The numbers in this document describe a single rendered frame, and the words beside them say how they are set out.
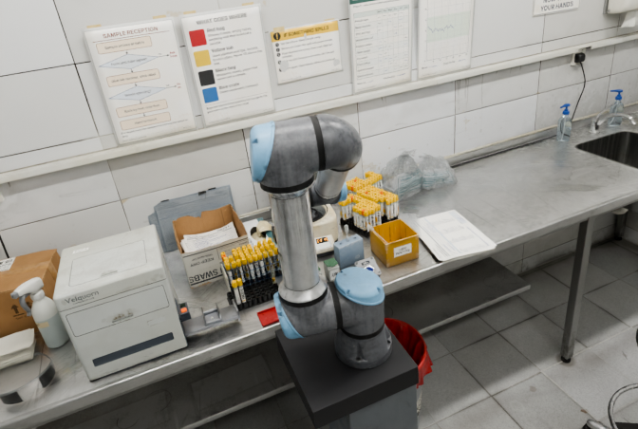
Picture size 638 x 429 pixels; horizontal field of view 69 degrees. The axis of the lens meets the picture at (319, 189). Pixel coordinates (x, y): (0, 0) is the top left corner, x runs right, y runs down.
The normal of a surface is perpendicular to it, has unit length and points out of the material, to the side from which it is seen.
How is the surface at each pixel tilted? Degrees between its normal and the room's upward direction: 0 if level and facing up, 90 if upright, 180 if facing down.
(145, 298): 90
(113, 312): 90
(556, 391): 0
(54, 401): 0
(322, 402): 3
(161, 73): 93
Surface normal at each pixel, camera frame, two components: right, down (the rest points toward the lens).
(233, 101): 0.37, 0.42
